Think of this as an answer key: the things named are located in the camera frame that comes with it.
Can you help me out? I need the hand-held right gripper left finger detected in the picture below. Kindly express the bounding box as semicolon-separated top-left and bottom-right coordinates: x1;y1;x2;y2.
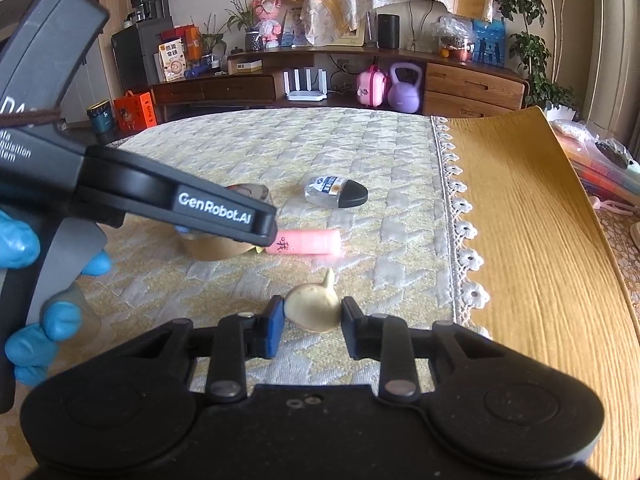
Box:
150;296;287;403

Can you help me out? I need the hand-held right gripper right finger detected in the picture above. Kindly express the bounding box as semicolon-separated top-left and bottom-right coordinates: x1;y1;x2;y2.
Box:
340;296;493;403

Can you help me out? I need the cream garlic-shaped toy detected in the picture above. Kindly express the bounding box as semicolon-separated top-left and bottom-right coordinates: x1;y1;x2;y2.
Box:
284;267;343;333

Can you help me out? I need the pink cylinder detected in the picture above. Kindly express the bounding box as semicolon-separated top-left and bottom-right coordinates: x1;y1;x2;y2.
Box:
264;229;342;257

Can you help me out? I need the person's left hand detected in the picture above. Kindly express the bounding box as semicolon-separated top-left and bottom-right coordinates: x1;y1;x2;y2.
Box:
0;210;112;387

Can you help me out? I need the white wardrobe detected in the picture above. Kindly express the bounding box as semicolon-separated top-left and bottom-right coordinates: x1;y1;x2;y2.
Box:
59;30;117;126

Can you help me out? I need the teal bucket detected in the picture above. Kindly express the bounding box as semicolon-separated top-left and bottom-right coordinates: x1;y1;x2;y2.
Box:
86;101;121;134

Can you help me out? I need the black cabinet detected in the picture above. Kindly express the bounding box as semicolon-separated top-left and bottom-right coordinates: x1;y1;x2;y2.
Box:
111;15;173;92

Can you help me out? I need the brown tape roll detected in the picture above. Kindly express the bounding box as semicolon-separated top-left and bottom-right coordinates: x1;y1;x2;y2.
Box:
175;182;273;262

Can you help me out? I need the orange gift box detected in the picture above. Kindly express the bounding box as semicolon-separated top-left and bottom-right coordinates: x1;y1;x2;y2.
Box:
114;91;158;133

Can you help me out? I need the black coffee machine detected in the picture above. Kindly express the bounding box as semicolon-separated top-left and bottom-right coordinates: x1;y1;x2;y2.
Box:
130;0;173;23

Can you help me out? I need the white cereal box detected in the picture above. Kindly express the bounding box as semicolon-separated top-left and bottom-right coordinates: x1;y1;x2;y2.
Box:
158;40;189;82

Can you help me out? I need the flat red box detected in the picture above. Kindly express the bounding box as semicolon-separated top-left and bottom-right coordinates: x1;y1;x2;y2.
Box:
161;24;196;43

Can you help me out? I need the clear bottle with black cap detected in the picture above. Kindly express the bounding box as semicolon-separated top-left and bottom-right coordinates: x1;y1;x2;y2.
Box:
304;174;369;208

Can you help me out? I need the plant in dark pot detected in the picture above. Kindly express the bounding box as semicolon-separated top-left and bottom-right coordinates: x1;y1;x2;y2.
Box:
200;12;228;68

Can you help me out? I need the cream quilted blanket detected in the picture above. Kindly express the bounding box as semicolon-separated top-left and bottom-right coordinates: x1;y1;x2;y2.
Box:
0;106;493;480

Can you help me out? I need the yellow cloth with lace trim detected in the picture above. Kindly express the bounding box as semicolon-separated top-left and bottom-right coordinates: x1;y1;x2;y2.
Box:
432;106;640;480

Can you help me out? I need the plant in patterned pot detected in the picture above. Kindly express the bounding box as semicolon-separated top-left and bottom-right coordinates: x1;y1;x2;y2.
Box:
225;0;263;53

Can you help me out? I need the pink doll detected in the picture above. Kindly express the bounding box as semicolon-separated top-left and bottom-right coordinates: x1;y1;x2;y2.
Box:
251;0;287;51

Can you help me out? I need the purple kettlebell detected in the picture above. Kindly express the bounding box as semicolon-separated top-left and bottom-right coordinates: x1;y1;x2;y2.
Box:
387;62;426;114

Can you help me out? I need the white router with antennas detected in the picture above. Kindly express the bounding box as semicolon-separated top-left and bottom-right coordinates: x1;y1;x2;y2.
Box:
283;69;329;102

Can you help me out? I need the small pink suitcase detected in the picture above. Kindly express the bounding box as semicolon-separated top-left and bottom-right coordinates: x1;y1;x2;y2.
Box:
356;65;390;107

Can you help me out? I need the blue printed card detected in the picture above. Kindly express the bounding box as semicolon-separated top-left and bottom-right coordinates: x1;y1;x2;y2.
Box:
282;7;306;47

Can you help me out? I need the long wooden cabinet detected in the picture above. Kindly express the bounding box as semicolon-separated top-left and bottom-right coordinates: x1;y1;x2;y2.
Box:
150;46;531;121

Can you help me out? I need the clear plastic storage box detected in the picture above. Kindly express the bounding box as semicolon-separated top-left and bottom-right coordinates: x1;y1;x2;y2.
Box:
550;119;640;206

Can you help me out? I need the black cylindrical speaker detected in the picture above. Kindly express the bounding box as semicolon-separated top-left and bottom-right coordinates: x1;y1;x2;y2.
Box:
376;14;402;50

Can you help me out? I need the clear bag of fruit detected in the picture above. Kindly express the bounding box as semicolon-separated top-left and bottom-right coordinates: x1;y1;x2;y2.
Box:
432;15;476;63

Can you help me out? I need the blue silhouette picture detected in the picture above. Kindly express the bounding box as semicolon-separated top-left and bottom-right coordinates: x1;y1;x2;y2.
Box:
472;19;507;68

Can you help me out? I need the tall green houseplant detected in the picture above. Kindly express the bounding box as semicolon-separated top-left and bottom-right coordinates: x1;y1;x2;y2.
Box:
497;0;591;111

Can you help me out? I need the brown cord loop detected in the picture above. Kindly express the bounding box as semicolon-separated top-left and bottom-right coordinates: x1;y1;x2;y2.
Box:
0;107;61;128

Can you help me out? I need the wooden picture frame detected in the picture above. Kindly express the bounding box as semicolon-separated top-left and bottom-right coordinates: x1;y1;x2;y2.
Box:
330;7;366;47

